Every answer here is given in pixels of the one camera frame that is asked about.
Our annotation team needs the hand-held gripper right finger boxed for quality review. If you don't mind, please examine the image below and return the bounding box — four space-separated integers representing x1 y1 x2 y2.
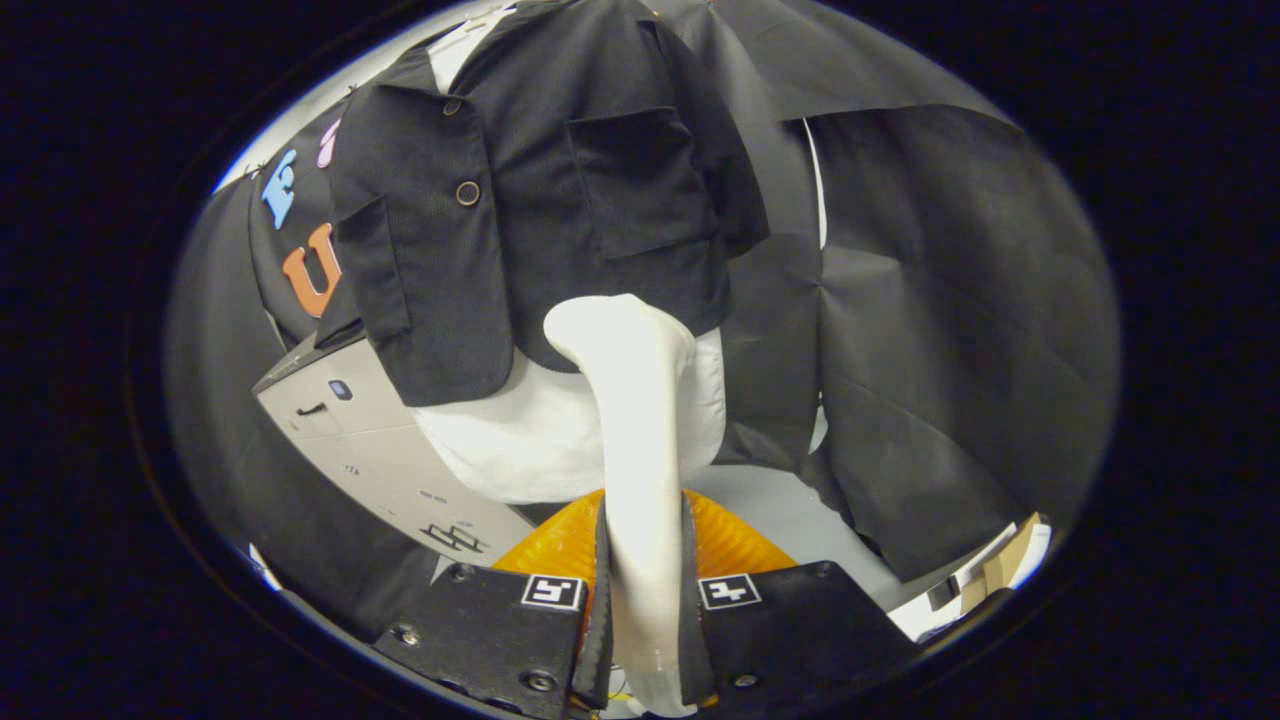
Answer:
680 488 921 711

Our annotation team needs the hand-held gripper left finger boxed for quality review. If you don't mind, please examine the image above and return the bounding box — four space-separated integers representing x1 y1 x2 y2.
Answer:
370 488 613 720

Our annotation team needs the black suit jacket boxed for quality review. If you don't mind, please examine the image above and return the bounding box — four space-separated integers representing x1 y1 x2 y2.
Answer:
315 0 771 408

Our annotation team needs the white mannequin torso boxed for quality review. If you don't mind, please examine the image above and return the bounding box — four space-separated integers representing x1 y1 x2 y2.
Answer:
410 5 728 506

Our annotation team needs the grey cabinet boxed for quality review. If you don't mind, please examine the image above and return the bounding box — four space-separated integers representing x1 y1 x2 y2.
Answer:
252 325 536 566

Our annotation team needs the cardboard box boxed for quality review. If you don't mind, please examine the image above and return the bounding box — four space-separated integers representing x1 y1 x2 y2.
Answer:
960 512 1051 596

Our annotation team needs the black backdrop cloth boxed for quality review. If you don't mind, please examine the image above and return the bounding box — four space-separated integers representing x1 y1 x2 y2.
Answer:
165 0 1121 641

